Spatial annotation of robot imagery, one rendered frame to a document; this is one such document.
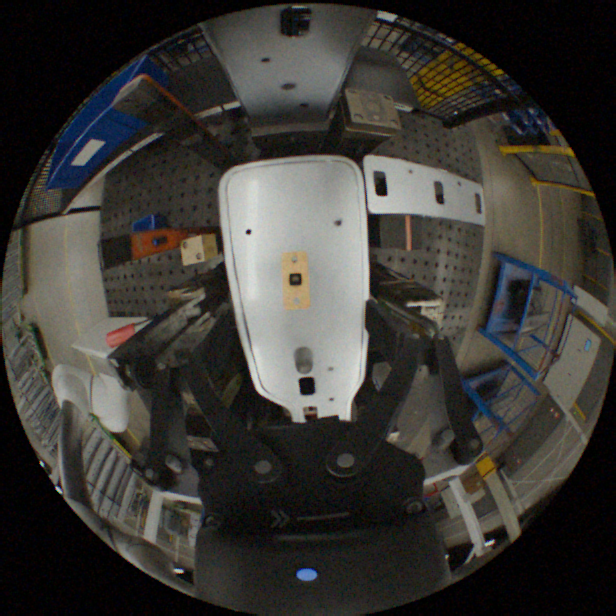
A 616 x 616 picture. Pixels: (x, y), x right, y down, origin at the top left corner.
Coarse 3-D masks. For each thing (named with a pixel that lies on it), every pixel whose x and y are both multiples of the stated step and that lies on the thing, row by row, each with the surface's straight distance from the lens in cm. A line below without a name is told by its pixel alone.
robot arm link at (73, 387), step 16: (64, 368) 92; (64, 384) 86; (80, 384) 87; (64, 400) 85; (80, 400) 83; (64, 416) 79; (80, 416) 83; (64, 432) 75; (80, 432) 79; (64, 448) 71; (80, 448) 75; (64, 464) 69; (80, 464) 71; (64, 480) 67; (80, 480) 68; (64, 496) 68; (80, 496) 65; (80, 512) 62; (96, 528) 60; (112, 544) 59
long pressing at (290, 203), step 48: (240, 192) 33; (288, 192) 32; (336, 192) 33; (240, 240) 32; (288, 240) 32; (336, 240) 32; (240, 288) 34; (336, 288) 33; (240, 336) 37; (288, 336) 36; (336, 336) 37; (288, 384) 42; (336, 384) 43
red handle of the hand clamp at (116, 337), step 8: (192, 312) 30; (200, 312) 30; (144, 320) 31; (120, 328) 31; (128, 328) 31; (136, 328) 30; (112, 336) 31; (120, 336) 31; (128, 336) 31; (112, 344) 32; (120, 344) 32
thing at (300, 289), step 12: (288, 252) 31; (300, 252) 31; (288, 264) 31; (300, 264) 31; (288, 276) 31; (300, 276) 30; (288, 288) 30; (300, 288) 30; (288, 300) 30; (300, 300) 30
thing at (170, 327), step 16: (176, 304) 28; (192, 304) 28; (160, 320) 24; (176, 320) 27; (192, 320) 29; (144, 336) 22; (160, 336) 25; (176, 336) 26; (112, 352) 22; (128, 352) 21; (144, 352) 23; (160, 352) 24; (112, 368) 21; (128, 368) 20; (144, 368) 18; (128, 384) 21; (144, 384) 18
